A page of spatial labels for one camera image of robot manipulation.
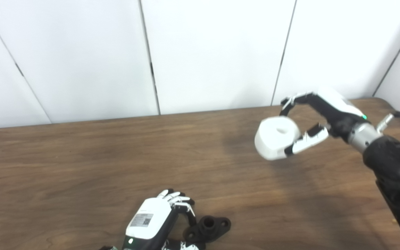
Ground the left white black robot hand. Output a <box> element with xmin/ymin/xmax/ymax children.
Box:
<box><xmin>122</xmin><ymin>189</ymin><xmax>200</xmax><ymax>250</ymax></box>

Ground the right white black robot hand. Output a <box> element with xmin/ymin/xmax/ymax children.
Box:
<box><xmin>279</xmin><ymin>87</ymin><xmax>369</xmax><ymax>157</ymax></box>

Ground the black plastic holder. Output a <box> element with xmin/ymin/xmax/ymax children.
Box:
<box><xmin>183</xmin><ymin>215</ymin><xmax>231</xmax><ymax>243</ymax></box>

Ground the round white plastic piece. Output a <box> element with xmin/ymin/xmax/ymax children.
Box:
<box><xmin>255</xmin><ymin>116</ymin><xmax>301</xmax><ymax>161</ymax></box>

